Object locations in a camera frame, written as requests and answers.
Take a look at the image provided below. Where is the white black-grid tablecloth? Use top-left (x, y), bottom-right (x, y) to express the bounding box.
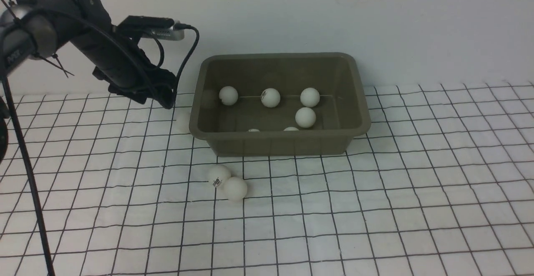
top-left (15, 83), bottom-right (534, 276)

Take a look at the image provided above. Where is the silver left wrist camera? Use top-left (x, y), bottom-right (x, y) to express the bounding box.
top-left (116, 15), bottom-right (185, 41)

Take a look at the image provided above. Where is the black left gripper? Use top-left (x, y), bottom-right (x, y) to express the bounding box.
top-left (92, 48), bottom-right (176, 110)

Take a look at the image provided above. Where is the white logo ping-pong ball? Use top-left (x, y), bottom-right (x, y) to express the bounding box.
top-left (207, 164), bottom-right (232, 188)

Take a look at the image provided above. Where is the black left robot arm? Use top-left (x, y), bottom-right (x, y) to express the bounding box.
top-left (1, 0), bottom-right (183, 109)

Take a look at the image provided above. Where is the olive plastic storage bin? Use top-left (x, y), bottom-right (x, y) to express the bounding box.
top-left (189, 52), bottom-right (371, 157)

